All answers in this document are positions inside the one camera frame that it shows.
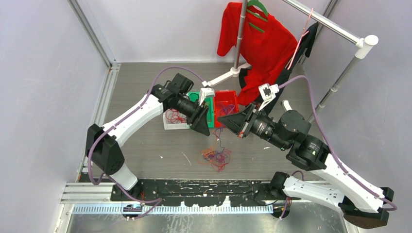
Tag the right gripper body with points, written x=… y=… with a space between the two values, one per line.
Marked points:
x=260 y=125

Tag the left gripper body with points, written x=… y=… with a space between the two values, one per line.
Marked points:
x=189 y=109

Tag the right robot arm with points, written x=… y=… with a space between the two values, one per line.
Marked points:
x=360 y=202

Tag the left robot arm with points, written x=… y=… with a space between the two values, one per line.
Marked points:
x=104 y=143

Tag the green plastic bin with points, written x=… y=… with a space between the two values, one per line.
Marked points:
x=194 y=96

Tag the white plastic bin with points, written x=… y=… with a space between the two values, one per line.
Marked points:
x=174 y=120

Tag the red plastic bin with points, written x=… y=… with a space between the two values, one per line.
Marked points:
x=225 y=102

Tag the red shirt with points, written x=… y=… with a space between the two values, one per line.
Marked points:
x=266 y=46

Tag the black shirt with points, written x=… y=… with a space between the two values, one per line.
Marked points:
x=305 y=49

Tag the pink hanger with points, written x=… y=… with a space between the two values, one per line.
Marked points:
x=304 y=32

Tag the green hanger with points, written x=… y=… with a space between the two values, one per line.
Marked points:
x=257 y=4

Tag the white garment rack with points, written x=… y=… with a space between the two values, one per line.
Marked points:
x=323 y=79

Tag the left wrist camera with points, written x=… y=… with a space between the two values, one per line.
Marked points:
x=204 y=93

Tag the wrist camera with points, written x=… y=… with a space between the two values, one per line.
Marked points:
x=204 y=93
x=268 y=94

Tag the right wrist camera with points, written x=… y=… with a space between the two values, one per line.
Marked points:
x=268 y=94

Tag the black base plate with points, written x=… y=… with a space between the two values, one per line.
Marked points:
x=204 y=196

